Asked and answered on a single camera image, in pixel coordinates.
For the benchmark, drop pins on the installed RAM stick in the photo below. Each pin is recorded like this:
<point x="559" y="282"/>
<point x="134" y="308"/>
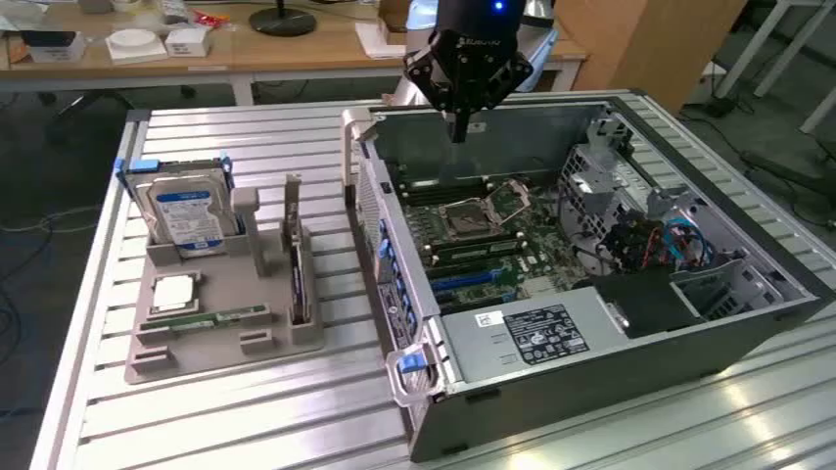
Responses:
<point x="476" y="247"/>

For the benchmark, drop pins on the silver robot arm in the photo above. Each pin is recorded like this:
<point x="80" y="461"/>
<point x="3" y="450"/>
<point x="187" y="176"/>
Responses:
<point x="411" y="93"/>

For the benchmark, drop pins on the large brown cardboard panel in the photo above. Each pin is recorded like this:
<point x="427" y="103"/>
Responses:
<point x="640" y="49"/>

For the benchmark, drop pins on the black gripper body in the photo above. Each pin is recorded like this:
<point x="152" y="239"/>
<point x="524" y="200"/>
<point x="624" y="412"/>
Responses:
<point x="474" y="29"/>

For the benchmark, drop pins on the grey parts rack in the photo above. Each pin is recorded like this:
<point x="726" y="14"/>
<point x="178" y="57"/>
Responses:
<point x="215" y="352"/>

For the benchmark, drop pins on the blue long expansion slot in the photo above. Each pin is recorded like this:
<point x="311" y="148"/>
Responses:
<point x="467" y="280"/>

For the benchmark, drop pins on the silver CPU chip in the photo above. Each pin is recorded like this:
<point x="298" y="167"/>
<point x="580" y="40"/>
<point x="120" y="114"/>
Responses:
<point x="174" y="294"/>

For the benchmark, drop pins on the metal socket cover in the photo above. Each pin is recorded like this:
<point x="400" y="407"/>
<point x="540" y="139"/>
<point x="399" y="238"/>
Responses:
<point x="510" y="196"/>

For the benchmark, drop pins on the metal disk bay cage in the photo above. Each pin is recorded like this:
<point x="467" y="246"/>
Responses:
<point x="598" y="186"/>

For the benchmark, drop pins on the open black PC case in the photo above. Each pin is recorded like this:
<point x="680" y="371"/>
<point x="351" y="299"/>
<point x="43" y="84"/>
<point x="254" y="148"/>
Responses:
<point x="588" y="391"/>

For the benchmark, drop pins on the small white labelled box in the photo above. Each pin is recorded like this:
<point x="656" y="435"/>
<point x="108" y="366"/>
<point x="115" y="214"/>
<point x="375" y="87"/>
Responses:
<point x="188" y="43"/>

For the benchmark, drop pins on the grey power supply unit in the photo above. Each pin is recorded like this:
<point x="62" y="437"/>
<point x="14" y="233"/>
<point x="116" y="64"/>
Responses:
<point x="476" y="352"/>

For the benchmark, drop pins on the Nvidia graphics card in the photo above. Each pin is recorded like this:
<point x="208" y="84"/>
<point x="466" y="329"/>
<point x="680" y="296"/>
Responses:
<point x="299" y="274"/>

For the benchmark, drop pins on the CPU socket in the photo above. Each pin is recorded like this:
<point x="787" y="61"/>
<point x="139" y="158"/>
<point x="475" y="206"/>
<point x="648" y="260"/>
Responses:
<point x="467" y="220"/>

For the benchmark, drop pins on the small red packet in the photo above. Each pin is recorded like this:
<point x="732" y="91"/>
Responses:
<point x="211" y="20"/>

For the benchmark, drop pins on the green motherboard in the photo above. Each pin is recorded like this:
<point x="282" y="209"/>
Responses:
<point x="535" y="245"/>

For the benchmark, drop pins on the green RAM stick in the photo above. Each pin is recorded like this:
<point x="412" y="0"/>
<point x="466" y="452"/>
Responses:
<point x="210" y="317"/>

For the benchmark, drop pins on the wooden desk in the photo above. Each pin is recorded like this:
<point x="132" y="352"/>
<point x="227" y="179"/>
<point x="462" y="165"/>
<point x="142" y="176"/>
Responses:
<point x="294" y="49"/>

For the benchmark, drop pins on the white table frame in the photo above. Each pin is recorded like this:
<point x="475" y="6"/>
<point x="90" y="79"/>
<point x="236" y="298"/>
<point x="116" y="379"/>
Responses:
<point x="819" y="108"/>

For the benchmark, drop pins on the black monitor stand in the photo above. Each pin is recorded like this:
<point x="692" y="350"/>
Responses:
<point x="282" y="22"/>

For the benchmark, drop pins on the black chair base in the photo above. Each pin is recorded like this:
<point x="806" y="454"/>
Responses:
<point x="98" y="103"/>

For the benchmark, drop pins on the hard disk with blue rails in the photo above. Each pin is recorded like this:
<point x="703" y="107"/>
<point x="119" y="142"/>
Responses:
<point x="186" y="215"/>

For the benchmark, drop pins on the white box with disc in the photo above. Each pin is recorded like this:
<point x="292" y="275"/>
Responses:
<point x="136" y="46"/>

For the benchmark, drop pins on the white box with black lid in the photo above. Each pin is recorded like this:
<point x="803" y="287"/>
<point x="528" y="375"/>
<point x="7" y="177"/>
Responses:
<point x="58" y="46"/>

